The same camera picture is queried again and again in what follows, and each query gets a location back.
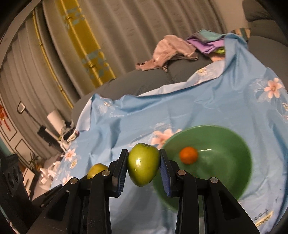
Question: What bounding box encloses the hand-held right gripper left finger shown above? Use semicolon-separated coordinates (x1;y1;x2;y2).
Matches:
27;149;129;234

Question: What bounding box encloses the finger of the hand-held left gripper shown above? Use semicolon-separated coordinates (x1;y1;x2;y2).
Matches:
31;184;63;204

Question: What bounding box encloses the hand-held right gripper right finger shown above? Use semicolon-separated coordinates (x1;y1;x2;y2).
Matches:
159;148;261;234

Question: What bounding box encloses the yellow-green fruit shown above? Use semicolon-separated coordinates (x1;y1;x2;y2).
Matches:
87;163;109;179

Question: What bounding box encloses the green apple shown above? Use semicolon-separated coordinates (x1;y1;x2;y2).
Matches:
127;143;161;187

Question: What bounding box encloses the orange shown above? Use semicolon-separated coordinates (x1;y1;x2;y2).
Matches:
179;146;199;165

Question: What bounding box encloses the green bowl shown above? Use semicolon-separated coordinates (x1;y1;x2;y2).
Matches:
153;125;252;218

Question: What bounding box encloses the potted plant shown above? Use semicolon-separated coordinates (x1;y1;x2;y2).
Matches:
29;153;42;169

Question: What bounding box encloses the black device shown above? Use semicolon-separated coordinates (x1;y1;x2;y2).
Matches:
37;126;61;149

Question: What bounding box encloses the blue floral bed sheet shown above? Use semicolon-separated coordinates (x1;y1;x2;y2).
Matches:
51;33;288;234

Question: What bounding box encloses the white cylinder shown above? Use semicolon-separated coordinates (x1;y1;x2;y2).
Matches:
47;109;64;129

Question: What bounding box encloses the grey sofa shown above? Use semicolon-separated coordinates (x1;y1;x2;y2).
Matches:
71;0;288;126

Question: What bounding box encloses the beige crumpled garment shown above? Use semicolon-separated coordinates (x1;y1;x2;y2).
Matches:
135;35;199;72

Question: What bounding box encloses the purple cloth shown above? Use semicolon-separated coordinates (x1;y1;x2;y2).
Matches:
187;37;225;54

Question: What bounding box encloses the yellow patterned curtain panel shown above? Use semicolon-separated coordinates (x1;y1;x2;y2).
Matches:
56;0;116;88

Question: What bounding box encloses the teal cloth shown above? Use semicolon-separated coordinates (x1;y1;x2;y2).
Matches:
191;29;226;42

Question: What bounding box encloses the grey pleated curtain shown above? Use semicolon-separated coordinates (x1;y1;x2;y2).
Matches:
0;0;228;158

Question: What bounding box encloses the patterned pillow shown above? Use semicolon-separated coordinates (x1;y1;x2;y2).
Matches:
232;27;251;41

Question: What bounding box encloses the red wall decoration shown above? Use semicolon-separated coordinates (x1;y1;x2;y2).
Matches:
0;105;12;131

